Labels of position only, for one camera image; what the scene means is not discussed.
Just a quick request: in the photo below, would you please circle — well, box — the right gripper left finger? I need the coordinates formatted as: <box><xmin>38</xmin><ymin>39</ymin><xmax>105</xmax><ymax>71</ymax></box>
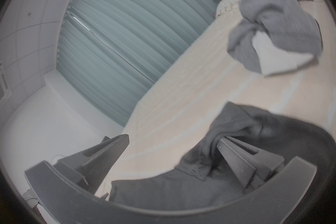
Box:
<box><xmin>55</xmin><ymin>134</ymin><xmax>130</xmax><ymax>192</ymax></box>

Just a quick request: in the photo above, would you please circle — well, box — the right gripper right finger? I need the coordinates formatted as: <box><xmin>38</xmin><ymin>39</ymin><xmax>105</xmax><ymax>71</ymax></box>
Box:
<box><xmin>219</xmin><ymin>136</ymin><xmax>286</xmax><ymax>190</ymax></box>

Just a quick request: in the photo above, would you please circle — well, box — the black polo shirt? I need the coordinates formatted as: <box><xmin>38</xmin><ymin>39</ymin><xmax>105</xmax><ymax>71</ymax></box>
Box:
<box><xmin>109</xmin><ymin>102</ymin><xmax>336</xmax><ymax>211</ymax></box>

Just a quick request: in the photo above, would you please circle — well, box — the bed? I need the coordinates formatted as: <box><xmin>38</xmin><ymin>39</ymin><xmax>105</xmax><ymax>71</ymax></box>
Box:
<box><xmin>96</xmin><ymin>0</ymin><xmax>334</xmax><ymax>198</ymax></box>

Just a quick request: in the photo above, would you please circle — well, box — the pile of clothes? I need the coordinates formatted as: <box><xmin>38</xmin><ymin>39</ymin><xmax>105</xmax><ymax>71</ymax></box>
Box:
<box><xmin>227</xmin><ymin>0</ymin><xmax>324</xmax><ymax>77</ymax></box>

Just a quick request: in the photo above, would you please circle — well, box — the blue-green curtain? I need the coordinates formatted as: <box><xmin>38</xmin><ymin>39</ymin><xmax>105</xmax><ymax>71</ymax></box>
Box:
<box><xmin>67</xmin><ymin>0</ymin><xmax>219</xmax><ymax>84</ymax></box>
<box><xmin>56</xmin><ymin>17</ymin><xmax>156</xmax><ymax>128</ymax></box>

